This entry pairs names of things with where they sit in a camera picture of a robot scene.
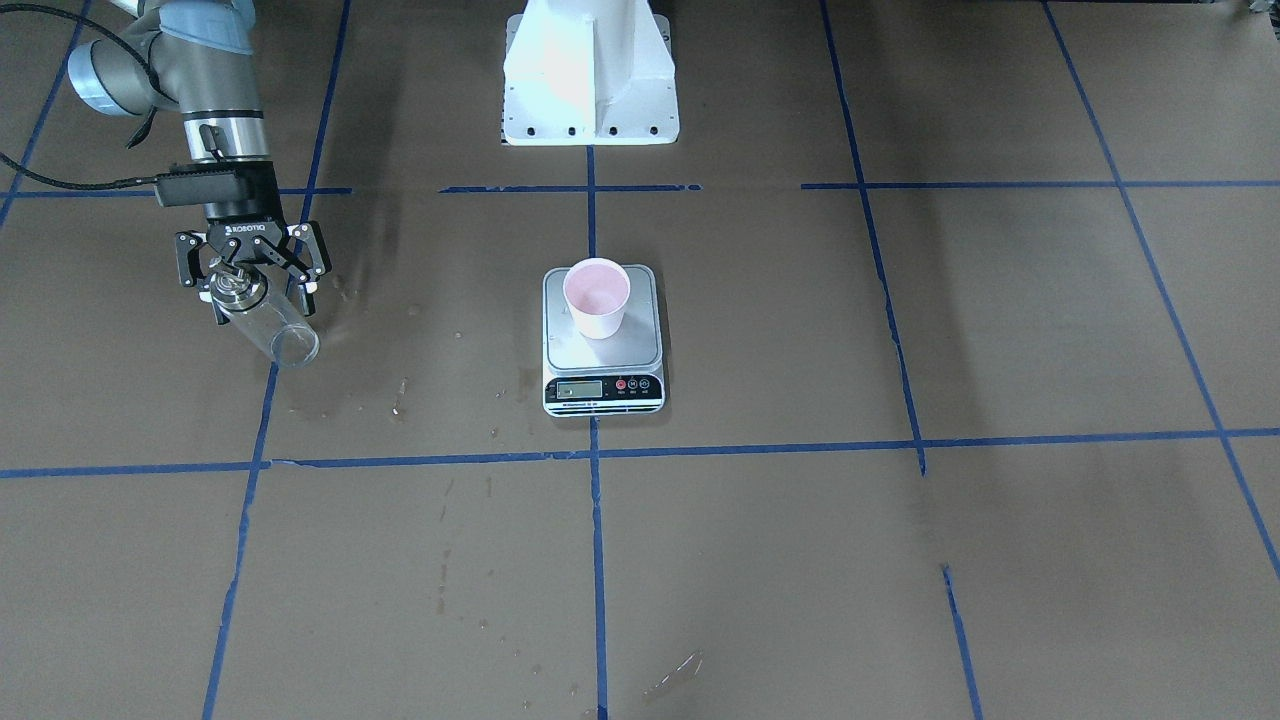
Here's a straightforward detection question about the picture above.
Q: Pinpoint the grey digital kitchen scale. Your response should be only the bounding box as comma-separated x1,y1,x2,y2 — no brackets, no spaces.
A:
541,264,667,418

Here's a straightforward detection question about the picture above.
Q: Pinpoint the white camera pole with base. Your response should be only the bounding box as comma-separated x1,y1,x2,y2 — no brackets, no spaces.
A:
500,1,681,147

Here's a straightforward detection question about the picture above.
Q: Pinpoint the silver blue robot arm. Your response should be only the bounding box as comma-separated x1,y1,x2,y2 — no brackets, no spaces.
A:
67,1,329,313

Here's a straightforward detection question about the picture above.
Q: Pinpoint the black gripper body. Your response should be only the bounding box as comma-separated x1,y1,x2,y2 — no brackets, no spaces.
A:
200,160,287,266

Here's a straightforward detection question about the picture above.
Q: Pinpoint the clear glass sauce bottle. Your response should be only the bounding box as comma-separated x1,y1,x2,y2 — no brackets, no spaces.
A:
207,264,320,369

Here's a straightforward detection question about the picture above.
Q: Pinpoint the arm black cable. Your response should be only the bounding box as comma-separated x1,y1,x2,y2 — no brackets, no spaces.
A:
0,0,161,191

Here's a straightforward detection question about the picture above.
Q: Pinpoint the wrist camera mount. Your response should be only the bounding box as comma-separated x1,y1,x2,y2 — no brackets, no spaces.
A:
154,163,252,208

